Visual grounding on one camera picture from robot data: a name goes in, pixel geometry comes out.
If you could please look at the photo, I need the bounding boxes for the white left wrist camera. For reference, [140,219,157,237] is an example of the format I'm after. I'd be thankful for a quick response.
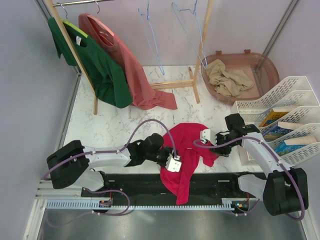
[165,155,182,173]

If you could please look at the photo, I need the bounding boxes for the light blue wire hanger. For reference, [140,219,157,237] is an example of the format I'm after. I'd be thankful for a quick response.
[137,0,165,76]
[171,0,209,70]

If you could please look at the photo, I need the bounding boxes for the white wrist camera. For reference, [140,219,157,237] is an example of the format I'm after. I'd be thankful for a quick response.
[165,155,182,173]
[200,128,212,144]

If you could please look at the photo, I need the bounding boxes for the silver hanger under green shirt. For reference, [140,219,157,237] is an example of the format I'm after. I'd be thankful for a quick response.
[60,3,68,19]

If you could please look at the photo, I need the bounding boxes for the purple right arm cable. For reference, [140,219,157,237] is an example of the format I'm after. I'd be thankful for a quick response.
[193,138,307,221]

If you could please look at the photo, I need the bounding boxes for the white plastic file organizer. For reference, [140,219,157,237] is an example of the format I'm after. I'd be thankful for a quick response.
[231,76,320,166]

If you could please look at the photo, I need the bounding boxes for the light blue book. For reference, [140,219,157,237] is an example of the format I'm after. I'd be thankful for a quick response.
[274,135,317,156]

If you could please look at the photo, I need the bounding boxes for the blue cover book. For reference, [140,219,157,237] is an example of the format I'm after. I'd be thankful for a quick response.
[262,121,303,142]

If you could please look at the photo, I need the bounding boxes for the wooden clothes rack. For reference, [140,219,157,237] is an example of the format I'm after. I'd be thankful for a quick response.
[44,0,214,115]

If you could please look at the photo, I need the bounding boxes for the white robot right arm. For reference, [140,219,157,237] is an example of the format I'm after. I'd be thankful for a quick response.
[209,113,309,221]

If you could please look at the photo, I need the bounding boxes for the yellow blue book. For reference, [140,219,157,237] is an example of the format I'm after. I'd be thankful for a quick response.
[259,105,297,128]

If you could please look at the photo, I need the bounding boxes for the pink translucent laundry basket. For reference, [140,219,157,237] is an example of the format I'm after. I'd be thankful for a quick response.
[201,49,280,105]

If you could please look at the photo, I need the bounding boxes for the beige crumpled garment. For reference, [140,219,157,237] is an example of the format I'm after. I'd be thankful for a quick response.
[205,59,254,98]

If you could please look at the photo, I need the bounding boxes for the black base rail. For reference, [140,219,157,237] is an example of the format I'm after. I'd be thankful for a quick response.
[81,172,266,201]

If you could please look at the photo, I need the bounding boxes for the white slotted cable duct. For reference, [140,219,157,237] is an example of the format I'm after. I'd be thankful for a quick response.
[45,198,240,211]

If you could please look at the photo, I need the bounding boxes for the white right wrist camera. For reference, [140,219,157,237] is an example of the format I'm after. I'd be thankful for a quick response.
[200,128,212,144]

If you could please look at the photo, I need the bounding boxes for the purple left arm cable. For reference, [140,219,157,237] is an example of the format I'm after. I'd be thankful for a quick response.
[42,119,179,222]

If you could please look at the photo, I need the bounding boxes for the magenta t shirt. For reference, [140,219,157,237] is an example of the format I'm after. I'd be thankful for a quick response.
[160,123,218,205]

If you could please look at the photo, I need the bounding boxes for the green t shirt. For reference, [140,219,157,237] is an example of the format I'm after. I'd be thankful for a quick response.
[62,19,133,109]

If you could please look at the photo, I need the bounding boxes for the salmon pink t shirt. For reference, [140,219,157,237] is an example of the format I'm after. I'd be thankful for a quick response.
[78,13,178,110]

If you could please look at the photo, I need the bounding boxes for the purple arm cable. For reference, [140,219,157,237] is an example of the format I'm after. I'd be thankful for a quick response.
[193,138,307,221]
[42,119,179,222]

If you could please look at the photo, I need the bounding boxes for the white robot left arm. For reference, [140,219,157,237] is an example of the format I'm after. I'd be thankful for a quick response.
[45,133,182,197]

